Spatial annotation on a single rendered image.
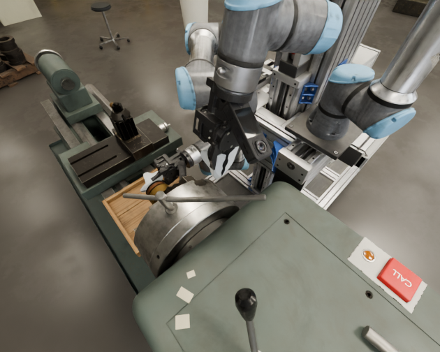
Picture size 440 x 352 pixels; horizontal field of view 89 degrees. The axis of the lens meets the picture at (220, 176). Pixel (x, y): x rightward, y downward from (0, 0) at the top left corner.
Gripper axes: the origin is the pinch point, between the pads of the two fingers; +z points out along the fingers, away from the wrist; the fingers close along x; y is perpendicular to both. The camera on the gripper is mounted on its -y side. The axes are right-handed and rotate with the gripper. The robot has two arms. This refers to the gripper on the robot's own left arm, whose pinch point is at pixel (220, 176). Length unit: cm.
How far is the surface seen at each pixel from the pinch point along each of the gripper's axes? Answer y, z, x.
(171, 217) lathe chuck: 4.3, 13.6, 9.5
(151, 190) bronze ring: 23.5, 25.1, 3.9
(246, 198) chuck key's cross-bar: -8.8, -2.1, 1.4
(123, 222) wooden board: 33, 50, 12
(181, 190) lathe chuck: 8.9, 11.5, 3.1
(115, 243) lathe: 47, 86, 13
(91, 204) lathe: 79, 86, 13
